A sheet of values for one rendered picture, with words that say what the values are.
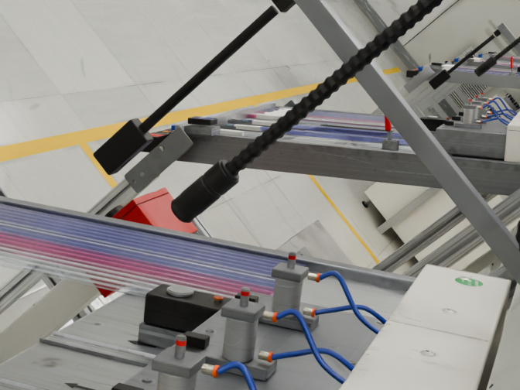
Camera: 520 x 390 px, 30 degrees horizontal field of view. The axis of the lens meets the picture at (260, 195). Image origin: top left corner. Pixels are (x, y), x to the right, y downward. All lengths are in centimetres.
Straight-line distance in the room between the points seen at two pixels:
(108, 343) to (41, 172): 220
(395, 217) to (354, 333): 446
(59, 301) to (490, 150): 85
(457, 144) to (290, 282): 118
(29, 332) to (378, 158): 73
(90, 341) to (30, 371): 8
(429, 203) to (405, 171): 334
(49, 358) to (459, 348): 33
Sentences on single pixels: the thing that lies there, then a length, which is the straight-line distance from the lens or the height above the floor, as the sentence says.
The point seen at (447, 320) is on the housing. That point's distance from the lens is 77.
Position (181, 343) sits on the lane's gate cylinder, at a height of 120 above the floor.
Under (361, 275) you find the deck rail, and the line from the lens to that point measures 113.
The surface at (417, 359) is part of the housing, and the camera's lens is 68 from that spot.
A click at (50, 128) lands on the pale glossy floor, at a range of 326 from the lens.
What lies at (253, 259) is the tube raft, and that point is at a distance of 112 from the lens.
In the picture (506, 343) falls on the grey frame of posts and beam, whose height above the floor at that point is 132.
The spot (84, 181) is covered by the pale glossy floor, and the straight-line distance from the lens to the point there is 318.
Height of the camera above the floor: 147
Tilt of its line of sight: 20 degrees down
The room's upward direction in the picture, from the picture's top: 51 degrees clockwise
